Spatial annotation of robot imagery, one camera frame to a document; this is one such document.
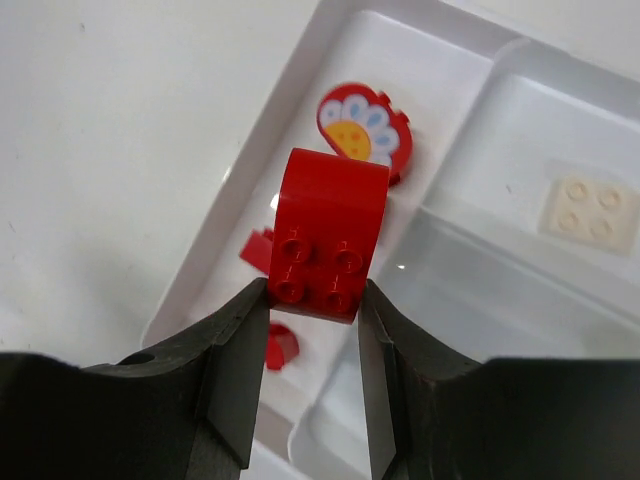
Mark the red and green lego brick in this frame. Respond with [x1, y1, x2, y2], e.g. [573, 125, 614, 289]
[265, 323, 300, 371]

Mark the red rectangular lego brick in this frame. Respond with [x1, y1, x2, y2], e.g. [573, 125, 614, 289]
[239, 227, 274, 275]

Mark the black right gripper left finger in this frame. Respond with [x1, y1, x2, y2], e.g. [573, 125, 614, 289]
[1, 278, 269, 479]

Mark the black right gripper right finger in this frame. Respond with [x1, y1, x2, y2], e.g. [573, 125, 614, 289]
[358, 282, 639, 479]

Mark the white compartment tray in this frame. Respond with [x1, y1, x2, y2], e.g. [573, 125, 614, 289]
[144, 1, 639, 479]

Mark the red flower lego brick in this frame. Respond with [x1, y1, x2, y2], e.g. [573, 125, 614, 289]
[316, 82, 414, 187]

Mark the red rounded lego brick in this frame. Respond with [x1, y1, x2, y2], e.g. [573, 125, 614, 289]
[267, 148, 390, 324]

